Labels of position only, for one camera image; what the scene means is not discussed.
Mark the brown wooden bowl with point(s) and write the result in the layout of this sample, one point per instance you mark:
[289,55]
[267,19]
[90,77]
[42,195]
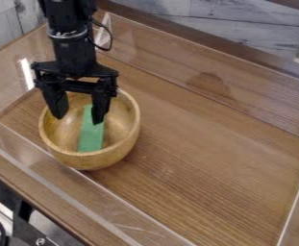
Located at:
[60,133]

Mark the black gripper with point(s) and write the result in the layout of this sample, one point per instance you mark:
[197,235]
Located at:
[75,72]

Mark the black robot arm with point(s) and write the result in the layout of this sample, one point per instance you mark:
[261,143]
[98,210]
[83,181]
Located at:
[70,17]

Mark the clear acrylic tray wall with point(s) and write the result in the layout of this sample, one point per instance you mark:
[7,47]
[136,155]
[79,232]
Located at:
[211,177]

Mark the green rectangular block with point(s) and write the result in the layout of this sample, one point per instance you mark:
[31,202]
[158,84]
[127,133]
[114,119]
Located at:
[91,133]

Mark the clear acrylic corner bracket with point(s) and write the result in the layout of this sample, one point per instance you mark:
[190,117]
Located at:
[103,36]

